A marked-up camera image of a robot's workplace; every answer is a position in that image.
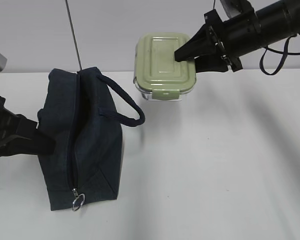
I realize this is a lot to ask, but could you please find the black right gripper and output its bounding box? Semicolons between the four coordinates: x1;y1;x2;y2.
174;9;243;74

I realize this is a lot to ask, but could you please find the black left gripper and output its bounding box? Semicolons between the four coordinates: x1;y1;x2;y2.
0;96;56;157

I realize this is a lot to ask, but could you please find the dark blue lunch bag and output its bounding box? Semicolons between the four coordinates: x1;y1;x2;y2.
37;67;146;211

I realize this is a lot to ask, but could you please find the green lid glass container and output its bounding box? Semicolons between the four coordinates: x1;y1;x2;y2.
133;32;197;101

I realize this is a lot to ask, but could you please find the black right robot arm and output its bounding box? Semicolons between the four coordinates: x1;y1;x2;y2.
174;0;300;76

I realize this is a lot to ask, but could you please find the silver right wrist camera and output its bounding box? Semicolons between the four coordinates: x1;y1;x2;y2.
220;0;252;19

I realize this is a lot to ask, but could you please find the silver zipper pull ring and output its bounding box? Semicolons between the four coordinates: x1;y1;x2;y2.
70;187;86;212

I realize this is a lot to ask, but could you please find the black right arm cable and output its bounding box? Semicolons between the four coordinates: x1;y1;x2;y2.
259;34;300;76

